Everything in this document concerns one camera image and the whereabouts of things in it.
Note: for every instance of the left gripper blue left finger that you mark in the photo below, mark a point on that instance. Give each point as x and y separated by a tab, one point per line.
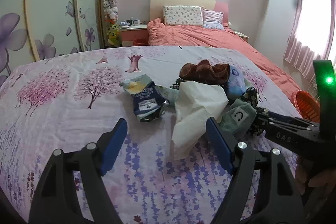
109	145

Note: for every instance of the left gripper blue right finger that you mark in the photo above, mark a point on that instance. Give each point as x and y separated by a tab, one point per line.
221	148

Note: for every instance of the grey green sock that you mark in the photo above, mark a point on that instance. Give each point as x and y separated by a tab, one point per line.
238	119

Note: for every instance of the blue cracker chip bag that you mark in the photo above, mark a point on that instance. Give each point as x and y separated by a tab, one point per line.
148	103

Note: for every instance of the white tissue paper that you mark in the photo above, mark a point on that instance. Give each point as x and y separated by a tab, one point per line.
196	103

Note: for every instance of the red plastic laundry basket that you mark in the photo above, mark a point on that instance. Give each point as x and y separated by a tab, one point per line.
306	105

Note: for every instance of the black floral cloth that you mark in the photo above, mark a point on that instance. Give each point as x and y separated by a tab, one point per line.
258	126

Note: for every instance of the blue tissue pack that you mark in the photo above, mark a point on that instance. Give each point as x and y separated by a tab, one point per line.
235	84

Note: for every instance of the floral pink purple tablecloth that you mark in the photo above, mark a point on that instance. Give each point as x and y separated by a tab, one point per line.
69	101

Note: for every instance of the brown red scrunchie cloth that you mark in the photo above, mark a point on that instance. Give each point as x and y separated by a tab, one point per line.
205	73

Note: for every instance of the pink window curtain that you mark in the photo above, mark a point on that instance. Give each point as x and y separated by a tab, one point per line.
311	36

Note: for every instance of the small orange bin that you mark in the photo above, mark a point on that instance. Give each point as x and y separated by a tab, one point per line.
139	42

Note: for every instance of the pink bedside table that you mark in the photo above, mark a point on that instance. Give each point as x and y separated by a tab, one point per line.
131	33

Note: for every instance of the far bedside table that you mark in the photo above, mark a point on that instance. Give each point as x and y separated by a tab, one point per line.
241	35

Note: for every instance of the coral pink duvet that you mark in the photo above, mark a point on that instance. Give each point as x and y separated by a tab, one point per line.
162	35

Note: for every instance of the white mug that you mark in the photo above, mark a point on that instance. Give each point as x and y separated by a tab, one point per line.
136	22

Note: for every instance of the striped pink pillow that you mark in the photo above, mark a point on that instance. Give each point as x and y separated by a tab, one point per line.
213	19

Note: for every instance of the hanging plush toy column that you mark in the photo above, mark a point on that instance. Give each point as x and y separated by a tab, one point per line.
111	24

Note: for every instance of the floral white pillow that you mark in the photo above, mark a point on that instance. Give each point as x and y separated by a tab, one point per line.
182	15

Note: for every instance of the beige pink headboard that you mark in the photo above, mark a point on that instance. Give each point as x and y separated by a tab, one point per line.
156	7

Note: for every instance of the white flower-print wardrobe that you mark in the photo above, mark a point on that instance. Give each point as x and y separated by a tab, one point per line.
33	30

